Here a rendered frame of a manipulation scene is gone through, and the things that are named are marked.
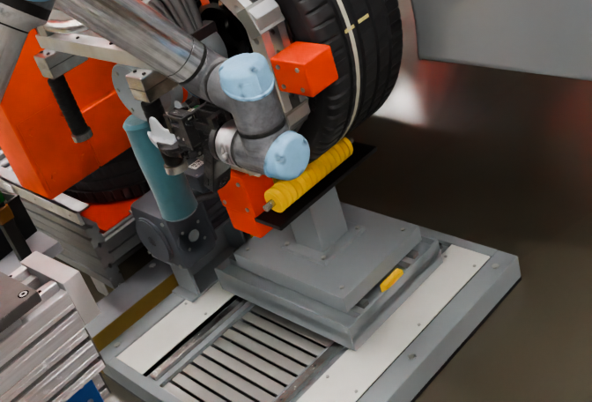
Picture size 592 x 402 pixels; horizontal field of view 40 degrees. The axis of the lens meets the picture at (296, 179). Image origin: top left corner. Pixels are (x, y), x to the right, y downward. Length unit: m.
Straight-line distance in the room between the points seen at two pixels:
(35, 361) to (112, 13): 0.54
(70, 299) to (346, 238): 0.93
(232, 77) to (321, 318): 0.94
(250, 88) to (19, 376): 0.56
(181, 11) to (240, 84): 0.33
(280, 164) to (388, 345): 0.88
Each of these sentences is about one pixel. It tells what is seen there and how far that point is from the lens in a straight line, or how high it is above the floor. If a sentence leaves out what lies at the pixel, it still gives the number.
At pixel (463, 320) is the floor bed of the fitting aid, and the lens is 2.03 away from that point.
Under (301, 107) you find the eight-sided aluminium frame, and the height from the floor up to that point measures 0.76.
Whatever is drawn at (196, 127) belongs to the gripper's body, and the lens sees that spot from 1.36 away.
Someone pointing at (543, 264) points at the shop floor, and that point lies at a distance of 2.26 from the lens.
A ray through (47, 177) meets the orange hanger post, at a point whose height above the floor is 0.58.
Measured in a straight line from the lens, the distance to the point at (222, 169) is 1.41.
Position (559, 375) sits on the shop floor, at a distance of 1.98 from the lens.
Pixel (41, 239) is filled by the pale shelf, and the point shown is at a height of 0.45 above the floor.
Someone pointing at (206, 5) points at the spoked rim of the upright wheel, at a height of 0.92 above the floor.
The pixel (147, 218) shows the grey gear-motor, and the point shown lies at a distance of 2.16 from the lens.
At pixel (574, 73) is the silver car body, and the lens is 1.49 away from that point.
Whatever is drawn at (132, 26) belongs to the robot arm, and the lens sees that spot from 1.22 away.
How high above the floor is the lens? 1.45
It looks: 31 degrees down
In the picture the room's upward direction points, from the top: 18 degrees counter-clockwise
